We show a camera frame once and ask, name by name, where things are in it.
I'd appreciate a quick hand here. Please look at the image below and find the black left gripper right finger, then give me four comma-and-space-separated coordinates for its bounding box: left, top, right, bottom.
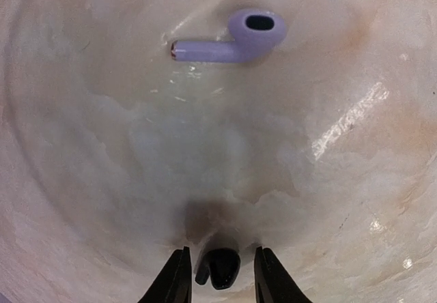
254, 246, 311, 303

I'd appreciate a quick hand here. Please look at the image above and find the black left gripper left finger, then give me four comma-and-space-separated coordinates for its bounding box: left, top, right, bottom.
139, 246, 192, 303

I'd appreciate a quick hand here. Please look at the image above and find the black earbud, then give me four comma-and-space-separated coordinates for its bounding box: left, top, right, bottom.
195, 248, 241, 290

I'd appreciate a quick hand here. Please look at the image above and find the purple earbud far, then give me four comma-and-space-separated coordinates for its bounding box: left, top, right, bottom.
171, 8, 287, 63

